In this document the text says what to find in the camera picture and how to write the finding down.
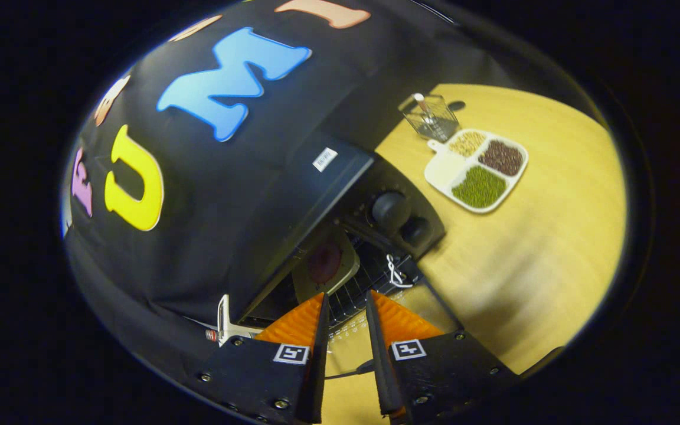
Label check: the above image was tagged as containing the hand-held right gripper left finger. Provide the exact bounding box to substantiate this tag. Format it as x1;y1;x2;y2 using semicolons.
197;291;330;424

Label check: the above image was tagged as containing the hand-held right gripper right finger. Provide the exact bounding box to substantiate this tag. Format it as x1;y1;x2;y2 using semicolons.
365;289;519;424

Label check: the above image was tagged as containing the cream square plate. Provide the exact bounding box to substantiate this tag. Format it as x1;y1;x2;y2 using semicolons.
292;227;361;305

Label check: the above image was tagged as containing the pink meat slice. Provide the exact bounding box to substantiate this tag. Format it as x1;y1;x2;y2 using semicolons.
308;239;344;284

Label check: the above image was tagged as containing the black electric oven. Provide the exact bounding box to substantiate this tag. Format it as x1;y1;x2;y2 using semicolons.
231;131;465;380

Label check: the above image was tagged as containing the black backdrop cloth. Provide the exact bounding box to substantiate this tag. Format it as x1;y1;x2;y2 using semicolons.
60;0;518;378

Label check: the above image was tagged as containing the white divided plate with beans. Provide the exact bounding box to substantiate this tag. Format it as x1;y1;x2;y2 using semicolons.
424;129;529;214

